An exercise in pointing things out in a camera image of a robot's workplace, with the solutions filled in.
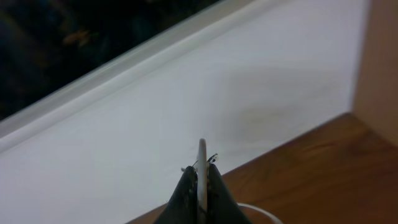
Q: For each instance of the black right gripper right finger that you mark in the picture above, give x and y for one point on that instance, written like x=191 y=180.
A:
x=222 y=208

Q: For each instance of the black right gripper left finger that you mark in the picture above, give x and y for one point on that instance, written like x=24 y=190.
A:
x=182 y=206

